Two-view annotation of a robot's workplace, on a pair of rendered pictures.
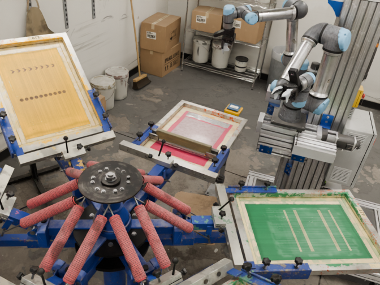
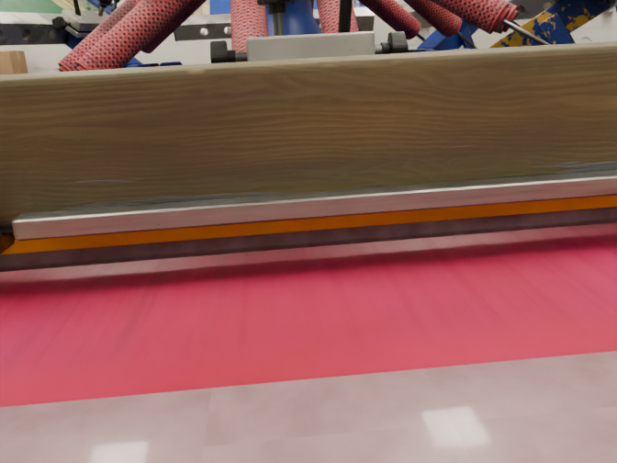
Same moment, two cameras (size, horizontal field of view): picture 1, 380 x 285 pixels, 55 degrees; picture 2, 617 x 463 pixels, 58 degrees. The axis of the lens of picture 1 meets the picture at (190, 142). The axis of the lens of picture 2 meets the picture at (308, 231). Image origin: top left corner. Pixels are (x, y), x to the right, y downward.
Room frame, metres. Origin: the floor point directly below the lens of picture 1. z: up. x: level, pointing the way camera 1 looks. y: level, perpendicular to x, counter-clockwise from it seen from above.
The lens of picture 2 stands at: (2.33, -0.10, 1.07)
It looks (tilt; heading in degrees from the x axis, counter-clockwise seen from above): 18 degrees down; 155
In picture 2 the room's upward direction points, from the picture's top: 3 degrees counter-clockwise
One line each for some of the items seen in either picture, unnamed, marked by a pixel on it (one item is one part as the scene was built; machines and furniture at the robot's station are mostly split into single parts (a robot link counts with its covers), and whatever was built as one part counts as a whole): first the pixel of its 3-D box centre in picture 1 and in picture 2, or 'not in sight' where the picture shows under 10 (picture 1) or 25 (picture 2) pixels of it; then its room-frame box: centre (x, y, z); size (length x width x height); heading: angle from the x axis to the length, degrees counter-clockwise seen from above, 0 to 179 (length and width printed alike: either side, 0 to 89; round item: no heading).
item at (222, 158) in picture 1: (217, 162); not in sight; (1.95, -0.20, 0.98); 0.30 x 0.05 x 0.07; 159
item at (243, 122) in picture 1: (194, 133); not in sight; (2.27, -0.03, 0.97); 0.79 x 0.58 x 0.04; 159
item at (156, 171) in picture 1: (158, 171); not in sight; (1.75, 0.17, 1.02); 0.17 x 0.06 x 0.05; 159
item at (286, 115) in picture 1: (290, 110); not in sight; (2.17, -0.64, 1.31); 0.15 x 0.15 x 0.10
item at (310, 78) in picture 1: (305, 81); not in sight; (1.88, -0.59, 1.65); 0.11 x 0.08 x 0.09; 142
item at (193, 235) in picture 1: (227, 237); not in sight; (1.39, -0.26, 0.90); 1.24 x 0.06 x 0.06; 99
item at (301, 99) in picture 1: (297, 95); not in sight; (1.89, -0.57, 1.56); 0.11 x 0.08 x 0.11; 52
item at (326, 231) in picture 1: (283, 217); not in sight; (1.43, -0.55, 1.05); 1.08 x 0.61 x 0.23; 99
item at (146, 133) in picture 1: (145, 137); not in sight; (2.15, 0.32, 0.98); 0.30 x 0.05 x 0.07; 159
